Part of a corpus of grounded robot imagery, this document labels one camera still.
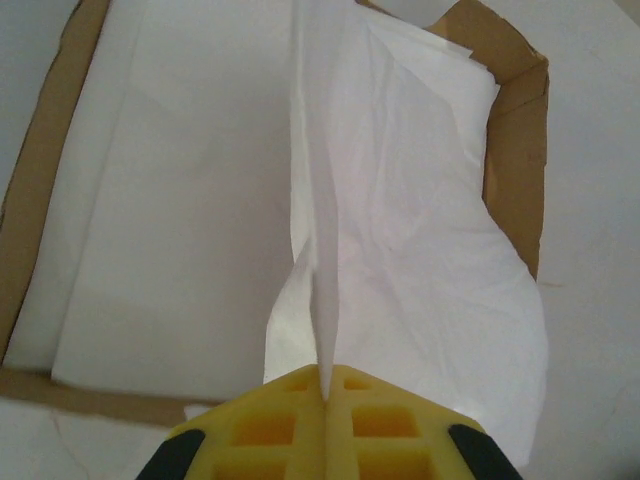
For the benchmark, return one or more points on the white paper napkin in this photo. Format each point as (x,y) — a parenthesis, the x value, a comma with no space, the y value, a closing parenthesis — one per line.
(410,250)

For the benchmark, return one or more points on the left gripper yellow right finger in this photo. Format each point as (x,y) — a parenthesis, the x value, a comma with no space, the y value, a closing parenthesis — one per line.
(390,435)

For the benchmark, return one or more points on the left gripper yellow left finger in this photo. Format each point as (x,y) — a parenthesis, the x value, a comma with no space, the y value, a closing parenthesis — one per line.
(260,435)

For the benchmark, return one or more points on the white napkin stack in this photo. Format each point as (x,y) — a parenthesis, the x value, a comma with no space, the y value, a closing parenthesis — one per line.
(175,200)

